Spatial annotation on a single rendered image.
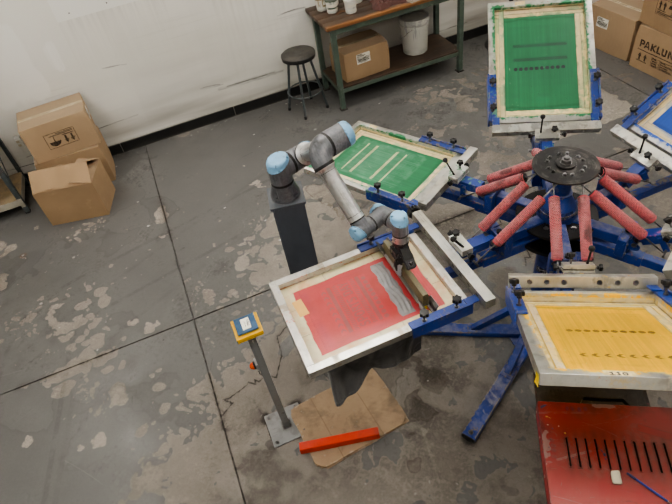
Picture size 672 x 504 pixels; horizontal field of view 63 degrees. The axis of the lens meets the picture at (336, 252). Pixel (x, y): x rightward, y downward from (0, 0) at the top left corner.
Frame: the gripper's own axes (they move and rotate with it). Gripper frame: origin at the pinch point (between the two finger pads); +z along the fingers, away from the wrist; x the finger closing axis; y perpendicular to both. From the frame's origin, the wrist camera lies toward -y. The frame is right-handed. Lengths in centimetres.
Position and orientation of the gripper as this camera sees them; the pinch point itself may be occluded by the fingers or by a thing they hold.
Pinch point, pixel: (404, 273)
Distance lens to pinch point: 263.0
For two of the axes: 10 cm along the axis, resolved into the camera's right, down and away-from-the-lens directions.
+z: 1.3, 7.0, 7.0
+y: -3.7, -6.2, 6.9
